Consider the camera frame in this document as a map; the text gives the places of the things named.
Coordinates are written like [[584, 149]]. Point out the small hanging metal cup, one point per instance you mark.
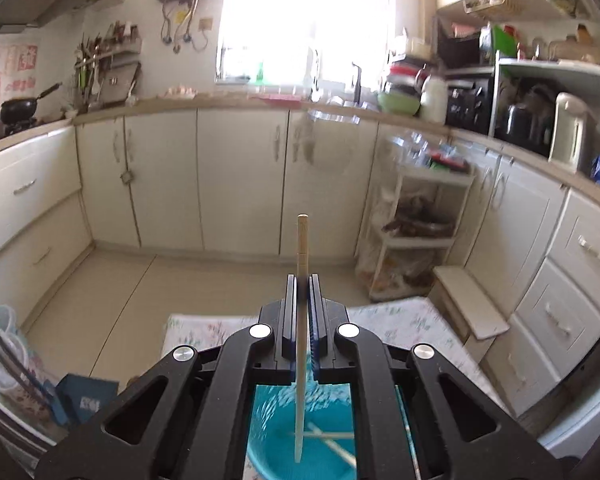
[[126, 178]]

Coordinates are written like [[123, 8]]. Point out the black microwave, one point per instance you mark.
[[457, 50]]

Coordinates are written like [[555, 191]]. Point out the white thermo pot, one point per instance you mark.
[[569, 130]]

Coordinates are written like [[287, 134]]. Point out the white counter shelf rack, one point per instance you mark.
[[550, 67]]

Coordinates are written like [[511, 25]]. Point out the black sink faucet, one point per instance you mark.
[[356, 82]]

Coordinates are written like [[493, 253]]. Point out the cream kitchen base cabinets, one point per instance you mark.
[[240, 180]]

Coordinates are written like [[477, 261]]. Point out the chrome curved rail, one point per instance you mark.
[[10, 390]]

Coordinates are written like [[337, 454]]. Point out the green bowl stack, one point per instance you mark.
[[399, 102]]

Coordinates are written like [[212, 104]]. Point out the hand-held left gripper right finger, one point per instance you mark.
[[313, 340]]

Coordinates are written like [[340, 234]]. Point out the red wall stickers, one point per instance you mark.
[[22, 57]]

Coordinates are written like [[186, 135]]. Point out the kitchen window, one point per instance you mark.
[[305, 15]]

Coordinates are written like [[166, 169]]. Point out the floral trash bin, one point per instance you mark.
[[5, 360]]

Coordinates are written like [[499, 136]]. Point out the floral tablecloth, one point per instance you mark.
[[205, 330]]

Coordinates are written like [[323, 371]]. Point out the black toaster oven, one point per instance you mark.
[[467, 102]]

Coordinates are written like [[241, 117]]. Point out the wooden chopstick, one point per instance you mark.
[[332, 435], [302, 250], [337, 450]]

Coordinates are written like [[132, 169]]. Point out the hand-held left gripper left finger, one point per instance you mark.
[[290, 320]]

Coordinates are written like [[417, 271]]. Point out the green cutting board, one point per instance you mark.
[[505, 40]]

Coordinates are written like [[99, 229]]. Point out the teal perforated plastic basket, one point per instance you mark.
[[272, 430]]

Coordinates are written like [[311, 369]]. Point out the white storage trolley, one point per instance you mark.
[[425, 242]]

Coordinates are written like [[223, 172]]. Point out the white jug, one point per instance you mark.
[[433, 100]]

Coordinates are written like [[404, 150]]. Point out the blue dustpan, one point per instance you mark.
[[87, 397]]

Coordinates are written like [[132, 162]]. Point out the black kettle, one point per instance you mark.
[[514, 122]]

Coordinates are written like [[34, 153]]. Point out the wall utensil rack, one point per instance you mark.
[[107, 67]]

